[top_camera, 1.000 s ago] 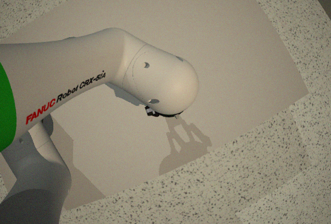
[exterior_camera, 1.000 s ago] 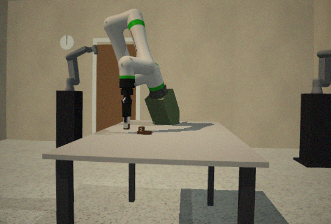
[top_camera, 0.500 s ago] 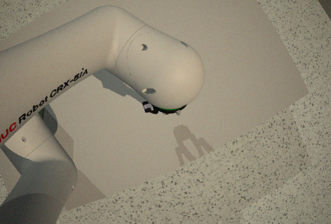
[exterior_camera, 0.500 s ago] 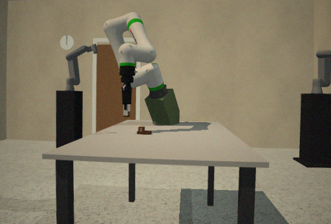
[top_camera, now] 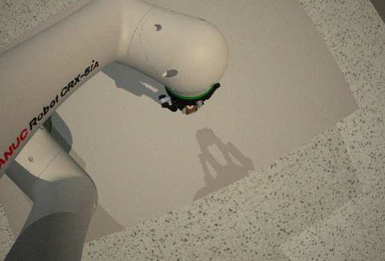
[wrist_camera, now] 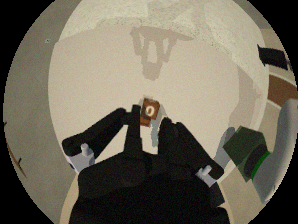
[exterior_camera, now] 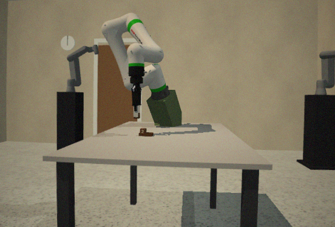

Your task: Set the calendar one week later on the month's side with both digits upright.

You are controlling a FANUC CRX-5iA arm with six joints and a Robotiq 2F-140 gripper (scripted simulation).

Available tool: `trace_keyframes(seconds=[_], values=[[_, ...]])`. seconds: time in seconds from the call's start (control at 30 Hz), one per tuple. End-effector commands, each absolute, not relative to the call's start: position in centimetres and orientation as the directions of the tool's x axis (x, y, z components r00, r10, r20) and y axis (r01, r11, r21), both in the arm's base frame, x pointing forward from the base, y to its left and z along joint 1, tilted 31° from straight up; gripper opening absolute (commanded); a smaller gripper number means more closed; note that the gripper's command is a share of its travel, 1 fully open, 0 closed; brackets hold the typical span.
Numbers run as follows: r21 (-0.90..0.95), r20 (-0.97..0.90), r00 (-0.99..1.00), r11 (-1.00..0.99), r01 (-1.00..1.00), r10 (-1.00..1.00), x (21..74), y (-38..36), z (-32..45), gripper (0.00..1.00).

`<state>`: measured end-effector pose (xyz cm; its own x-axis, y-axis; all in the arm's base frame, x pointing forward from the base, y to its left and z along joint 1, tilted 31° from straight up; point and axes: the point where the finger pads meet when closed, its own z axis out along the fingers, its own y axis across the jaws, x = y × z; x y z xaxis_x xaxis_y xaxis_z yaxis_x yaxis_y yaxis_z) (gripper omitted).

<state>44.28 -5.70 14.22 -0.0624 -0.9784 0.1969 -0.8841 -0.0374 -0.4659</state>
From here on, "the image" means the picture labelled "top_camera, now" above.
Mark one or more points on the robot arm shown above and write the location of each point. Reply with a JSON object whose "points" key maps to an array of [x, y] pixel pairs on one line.
{"points": [[185, 53]]}

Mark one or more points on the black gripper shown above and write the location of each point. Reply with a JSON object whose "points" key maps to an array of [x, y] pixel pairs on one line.
{"points": [[167, 102]]}

